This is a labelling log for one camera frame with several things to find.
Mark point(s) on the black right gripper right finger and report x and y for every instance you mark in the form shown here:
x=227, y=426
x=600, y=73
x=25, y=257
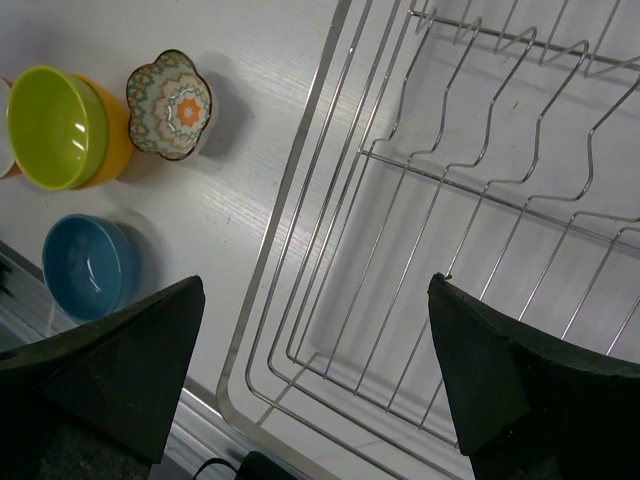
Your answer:
x=528, y=405

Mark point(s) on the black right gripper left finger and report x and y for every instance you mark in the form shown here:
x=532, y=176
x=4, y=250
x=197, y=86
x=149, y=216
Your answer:
x=95, y=370

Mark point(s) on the patterned flower-shaped bowl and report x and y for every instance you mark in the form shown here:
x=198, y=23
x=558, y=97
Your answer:
x=172, y=108

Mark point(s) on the steel wire dish rack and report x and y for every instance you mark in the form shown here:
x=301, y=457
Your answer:
x=493, y=142

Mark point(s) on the lime green bowl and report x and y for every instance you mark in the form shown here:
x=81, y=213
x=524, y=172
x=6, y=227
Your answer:
x=57, y=128

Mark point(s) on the blue ceramic bowl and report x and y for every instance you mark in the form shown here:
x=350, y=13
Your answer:
x=90, y=266

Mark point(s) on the white bowl orange outside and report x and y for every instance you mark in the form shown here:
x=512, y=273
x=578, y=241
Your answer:
x=8, y=165

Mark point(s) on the yellow orange bowl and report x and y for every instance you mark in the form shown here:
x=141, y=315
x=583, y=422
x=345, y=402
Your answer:
x=120, y=149

